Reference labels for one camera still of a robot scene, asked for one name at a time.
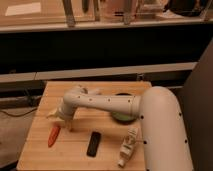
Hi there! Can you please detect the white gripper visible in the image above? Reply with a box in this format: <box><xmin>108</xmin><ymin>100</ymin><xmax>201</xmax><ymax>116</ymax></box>
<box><xmin>46</xmin><ymin>107</ymin><xmax>74</xmax><ymax>131</ymax></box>

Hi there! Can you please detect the orange red pepper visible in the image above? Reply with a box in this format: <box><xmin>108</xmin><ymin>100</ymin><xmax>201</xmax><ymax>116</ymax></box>
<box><xmin>48</xmin><ymin>125</ymin><xmax>61</xmax><ymax>147</ymax></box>

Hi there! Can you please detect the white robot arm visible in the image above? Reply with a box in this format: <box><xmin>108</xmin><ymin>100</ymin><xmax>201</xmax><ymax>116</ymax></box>
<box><xmin>48</xmin><ymin>86</ymin><xmax>194</xmax><ymax>171</ymax></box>

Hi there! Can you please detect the white cloth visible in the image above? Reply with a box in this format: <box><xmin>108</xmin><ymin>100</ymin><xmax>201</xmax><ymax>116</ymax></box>
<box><xmin>80</xmin><ymin>86</ymin><xmax>101</xmax><ymax>95</ymax></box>

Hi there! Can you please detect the black rectangular remote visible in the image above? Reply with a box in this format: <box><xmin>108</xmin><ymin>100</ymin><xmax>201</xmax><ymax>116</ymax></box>
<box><xmin>86</xmin><ymin>132</ymin><xmax>101</xmax><ymax>157</ymax></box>

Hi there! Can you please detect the green bowl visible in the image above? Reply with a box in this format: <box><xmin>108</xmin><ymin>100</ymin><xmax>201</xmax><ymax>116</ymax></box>
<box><xmin>110</xmin><ymin>93</ymin><xmax>138</xmax><ymax>123</ymax></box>

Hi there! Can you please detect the white plastic bottle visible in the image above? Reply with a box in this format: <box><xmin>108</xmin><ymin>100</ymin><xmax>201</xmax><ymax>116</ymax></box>
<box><xmin>118</xmin><ymin>127</ymin><xmax>138</xmax><ymax>168</ymax></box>

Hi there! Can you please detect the white paper sheet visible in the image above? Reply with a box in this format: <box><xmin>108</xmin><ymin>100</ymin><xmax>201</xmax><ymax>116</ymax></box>
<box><xmin>5</xmin><ymin>2</ymin><xmax>41</xmax><ymax>16</ymax></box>

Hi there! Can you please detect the black cable on floor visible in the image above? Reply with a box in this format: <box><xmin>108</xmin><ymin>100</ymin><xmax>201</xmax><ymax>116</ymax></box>
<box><xmin>0</xmin><ymin>105</ymin><xmax>38</xmax><ymax>118</ymax></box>

